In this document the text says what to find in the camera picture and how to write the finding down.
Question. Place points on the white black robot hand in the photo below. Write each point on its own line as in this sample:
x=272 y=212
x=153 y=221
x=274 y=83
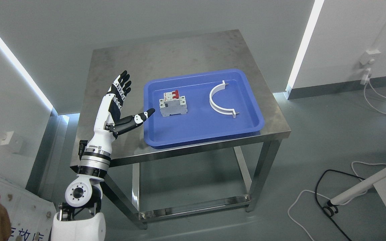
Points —
x=108 y=123

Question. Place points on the grey circuit breaker red switch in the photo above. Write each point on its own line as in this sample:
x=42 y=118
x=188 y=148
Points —
x=172 y=104

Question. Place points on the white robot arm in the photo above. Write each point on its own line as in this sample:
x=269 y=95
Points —
x=80 y=218

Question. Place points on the blue plastic tray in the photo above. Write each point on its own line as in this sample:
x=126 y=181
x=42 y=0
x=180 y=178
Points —
x=201 y=123

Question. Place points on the white signboard with blue text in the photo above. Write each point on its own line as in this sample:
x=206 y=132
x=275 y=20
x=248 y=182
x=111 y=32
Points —
x=31 y=217

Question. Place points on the stainless steel table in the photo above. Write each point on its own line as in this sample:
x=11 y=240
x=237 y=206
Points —
x=252 y=156

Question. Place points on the white stand leg with caster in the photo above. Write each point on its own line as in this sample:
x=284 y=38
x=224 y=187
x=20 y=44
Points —
x=331 y=208

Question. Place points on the white power adapter plug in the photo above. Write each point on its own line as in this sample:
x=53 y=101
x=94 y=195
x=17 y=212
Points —
x=366 y=76

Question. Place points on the white wall switch box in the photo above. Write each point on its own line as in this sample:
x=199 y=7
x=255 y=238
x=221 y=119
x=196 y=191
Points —
x=11 y=140

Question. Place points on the white curved plastic bracket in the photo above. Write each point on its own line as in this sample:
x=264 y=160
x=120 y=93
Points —
x=221 y=100

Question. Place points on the white wall socket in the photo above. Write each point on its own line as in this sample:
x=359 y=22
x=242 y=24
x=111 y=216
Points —
x=369 y=57

